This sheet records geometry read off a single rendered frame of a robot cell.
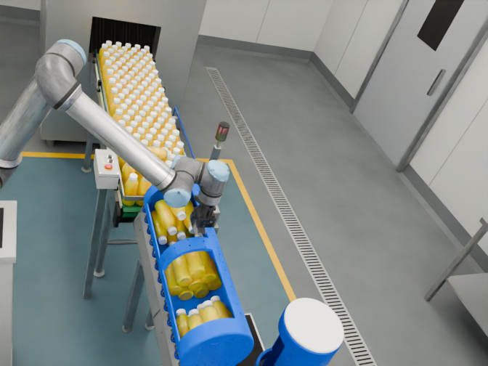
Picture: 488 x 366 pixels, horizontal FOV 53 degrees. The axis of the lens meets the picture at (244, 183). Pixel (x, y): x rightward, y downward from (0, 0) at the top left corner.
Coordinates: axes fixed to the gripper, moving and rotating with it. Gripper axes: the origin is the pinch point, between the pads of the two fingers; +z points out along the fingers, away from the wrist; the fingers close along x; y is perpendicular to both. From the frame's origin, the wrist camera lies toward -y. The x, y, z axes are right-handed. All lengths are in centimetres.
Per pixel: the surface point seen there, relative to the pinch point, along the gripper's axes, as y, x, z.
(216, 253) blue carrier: 12.0, 6.6, 2.0
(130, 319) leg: -32, -7, 110
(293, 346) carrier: 46, 38, 24
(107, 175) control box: -52, -30, 15
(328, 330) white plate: 43, 55, 20
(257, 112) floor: -302, 177, 124
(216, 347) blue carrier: 51, -3, 9
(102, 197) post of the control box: -60, -29, 36
